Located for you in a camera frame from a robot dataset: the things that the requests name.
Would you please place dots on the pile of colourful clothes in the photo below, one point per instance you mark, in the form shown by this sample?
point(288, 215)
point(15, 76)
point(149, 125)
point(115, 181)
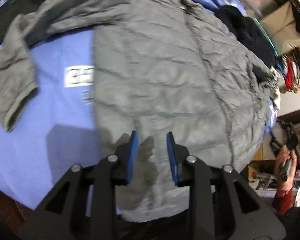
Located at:
point(291, 59)

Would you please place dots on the blue patterned bed sheet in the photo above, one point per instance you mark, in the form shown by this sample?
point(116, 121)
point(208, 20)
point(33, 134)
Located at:
point(59, 126)

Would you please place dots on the black white patterned garment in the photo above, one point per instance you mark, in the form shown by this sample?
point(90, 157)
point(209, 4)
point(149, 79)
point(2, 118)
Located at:
point(275, 91)

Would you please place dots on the dark navy fleece garment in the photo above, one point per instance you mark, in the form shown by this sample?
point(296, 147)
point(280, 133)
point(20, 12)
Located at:
point(247, 33)

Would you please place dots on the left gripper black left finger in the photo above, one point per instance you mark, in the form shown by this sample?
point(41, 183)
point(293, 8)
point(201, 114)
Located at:
point(82, 204)

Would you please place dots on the grey puffer jacket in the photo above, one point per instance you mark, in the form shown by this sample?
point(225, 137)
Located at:
point(159, 66)

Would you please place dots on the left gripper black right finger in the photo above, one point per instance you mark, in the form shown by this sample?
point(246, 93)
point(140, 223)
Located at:
point(221, 204)

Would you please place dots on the beige fabric storage bag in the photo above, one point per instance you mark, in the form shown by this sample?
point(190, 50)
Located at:
point(283, 26)

